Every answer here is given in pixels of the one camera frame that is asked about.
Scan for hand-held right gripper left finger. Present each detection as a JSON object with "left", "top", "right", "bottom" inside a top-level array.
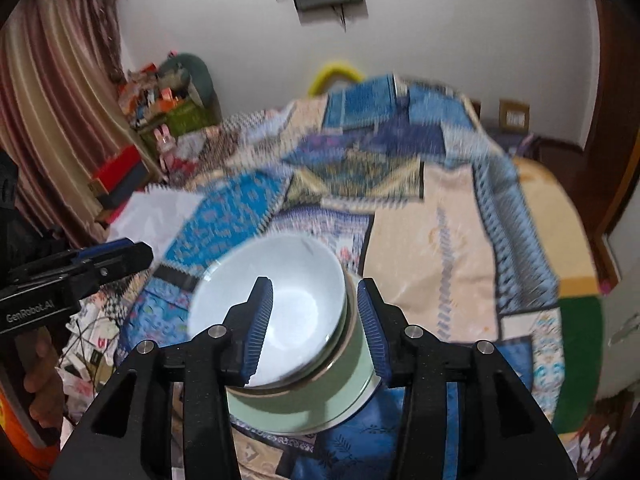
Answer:
[{"left": 47, "top": 276, "right": 275, "bottom": 480}]

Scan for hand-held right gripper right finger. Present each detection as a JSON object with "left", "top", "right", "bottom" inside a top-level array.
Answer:
[{"left": 356, "top": 277, "right": 578, "bottom": 480}]

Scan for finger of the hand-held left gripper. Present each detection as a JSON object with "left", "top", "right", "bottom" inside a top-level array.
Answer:
[
  {"left": 65, "top": 242, "right": 154, "bottom": 302},
  {"left": 10, "top": 240, "right": 129, "bottom": 284}
]

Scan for green bowl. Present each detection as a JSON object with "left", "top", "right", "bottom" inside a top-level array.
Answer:
[{"left": 226, "top": 272, "right": 377, "bottom": 411}]

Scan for white bowl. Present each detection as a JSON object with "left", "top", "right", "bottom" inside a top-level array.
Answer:
[{"left": 189, "top": 234, "right": 348, "bottom": 388}]

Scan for green plate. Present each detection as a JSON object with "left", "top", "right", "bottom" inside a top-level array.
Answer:
[{"left": 226, "top": 375, "right": 385, "bottom": 436}]

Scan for person's left hand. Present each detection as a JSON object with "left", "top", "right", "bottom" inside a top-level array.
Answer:
[{"left": 22, "top": 329, "right": 68, "bottom": 429}]

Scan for white paper sheet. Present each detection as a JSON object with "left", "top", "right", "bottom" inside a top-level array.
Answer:
[{"left": 107, "top": 185, "right": 203, "bottom": 256}]

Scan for grey box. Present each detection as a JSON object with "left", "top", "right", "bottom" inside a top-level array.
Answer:
[{"left": 97, "top": 165, "right": 151, "bottom": 208}]

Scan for red box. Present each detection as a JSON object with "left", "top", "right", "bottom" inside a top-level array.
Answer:
[{"left": 90, "top": 145, "right": 141, "bottom": 196}]

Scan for patchwork blanket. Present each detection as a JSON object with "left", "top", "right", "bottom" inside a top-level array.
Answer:
[{"left": 112, "top": 74, "right": 566, "bottom": 480}]

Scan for pink rabbit plush toy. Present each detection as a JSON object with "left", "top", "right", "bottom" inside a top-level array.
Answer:
[{"left": 154, "top": 127, "right": 178, "bottom": 168}]

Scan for person's orange clothing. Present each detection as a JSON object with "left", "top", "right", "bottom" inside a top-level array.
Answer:
[{"left": 0, "top": 390, "right": 57, "bottom": 467}]

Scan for striped brown curtain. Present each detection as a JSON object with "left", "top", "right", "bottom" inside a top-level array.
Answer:
[{"left": 0, "top": 0, "right": 151, "bottom": 246}]

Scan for green box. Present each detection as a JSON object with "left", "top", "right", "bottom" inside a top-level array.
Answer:
[{"left": 165, "top": 100, "right": 211, "bottom": 136}]

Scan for pile of small boxes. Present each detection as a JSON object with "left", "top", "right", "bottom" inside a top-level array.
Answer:
[{"left": 120, "top": 62, "right": 191, "bottom": 128}]

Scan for grey plush cushion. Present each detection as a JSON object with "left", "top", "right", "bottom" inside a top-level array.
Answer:
[{"left": 157, "top": 52, "right": 221, "bottom": 126}]

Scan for beige green blanket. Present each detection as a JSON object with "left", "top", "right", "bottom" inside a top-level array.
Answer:
[{"left": 510, "top": 155, "right": 606, "bottom": 436}]

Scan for dried plant sprigs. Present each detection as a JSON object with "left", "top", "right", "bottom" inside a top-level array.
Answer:
[{"left": 82, "top": 0, "right": 126, "bottom": 81}]

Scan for white sliding door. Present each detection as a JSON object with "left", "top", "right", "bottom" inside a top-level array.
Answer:
[{"left": 595, "top": 232, "right": 640, "bottom": 401}]

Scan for small cardboard box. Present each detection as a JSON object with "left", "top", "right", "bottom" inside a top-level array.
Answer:
[{"left": 499, "top": 100, "right": 531, "bottom": 133}]

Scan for yellow foam tube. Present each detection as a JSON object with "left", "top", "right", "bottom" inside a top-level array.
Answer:
[{"left": 307, "top": 61, "right": 363, "bottom": 97}]

